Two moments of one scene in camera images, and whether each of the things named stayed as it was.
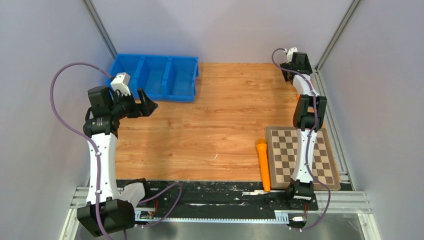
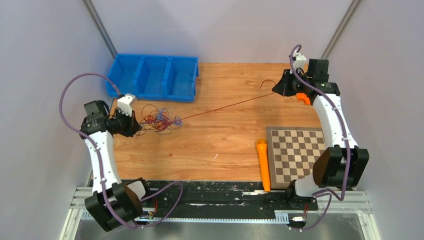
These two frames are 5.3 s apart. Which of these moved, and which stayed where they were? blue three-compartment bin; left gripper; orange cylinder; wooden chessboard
Moved: left gripper
Stayed: orange cylinder; blue three-compartment bin; wooden chessboard
